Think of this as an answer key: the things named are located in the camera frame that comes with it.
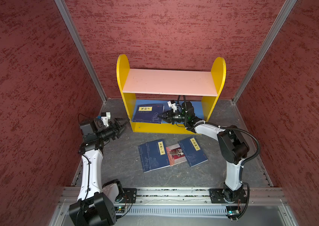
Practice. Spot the right corner aluminium post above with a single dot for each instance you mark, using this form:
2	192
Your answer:
270	37

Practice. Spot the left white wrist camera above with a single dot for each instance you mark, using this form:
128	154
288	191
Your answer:
105	118

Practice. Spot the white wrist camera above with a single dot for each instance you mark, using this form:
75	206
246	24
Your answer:
105	118
172	105

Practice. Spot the controller board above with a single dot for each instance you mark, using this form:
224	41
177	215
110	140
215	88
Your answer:
233	212
120	210

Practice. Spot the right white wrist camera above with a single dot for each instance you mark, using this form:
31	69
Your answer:
172	105

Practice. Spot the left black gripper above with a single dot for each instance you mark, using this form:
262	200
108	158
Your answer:
114	129

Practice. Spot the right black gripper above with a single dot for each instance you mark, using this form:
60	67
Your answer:
170	117

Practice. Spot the left controller board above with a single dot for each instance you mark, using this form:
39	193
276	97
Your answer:
120	210

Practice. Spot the blue book Guiguzi label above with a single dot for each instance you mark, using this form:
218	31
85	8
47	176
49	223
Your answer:
148	113

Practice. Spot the yellow pink blue bookshelf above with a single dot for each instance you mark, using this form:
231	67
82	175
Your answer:
207	85

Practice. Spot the right controller board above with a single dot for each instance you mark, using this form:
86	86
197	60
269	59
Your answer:
233	212

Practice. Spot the red pink picture book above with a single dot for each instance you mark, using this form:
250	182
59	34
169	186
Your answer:
175	154

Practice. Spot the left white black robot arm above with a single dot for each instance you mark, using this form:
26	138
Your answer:
95	202

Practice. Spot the blue book yellow label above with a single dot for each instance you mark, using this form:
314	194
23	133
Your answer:
157	155
193	152

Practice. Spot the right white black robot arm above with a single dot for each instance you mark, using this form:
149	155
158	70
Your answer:
187	109

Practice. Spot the left corner aluminium post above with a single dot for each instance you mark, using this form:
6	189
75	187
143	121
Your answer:
63	9

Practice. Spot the blue book bottom left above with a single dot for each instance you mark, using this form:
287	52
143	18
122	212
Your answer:
144	156

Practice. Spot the corner aluminium post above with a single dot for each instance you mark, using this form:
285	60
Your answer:
270	37
63	9

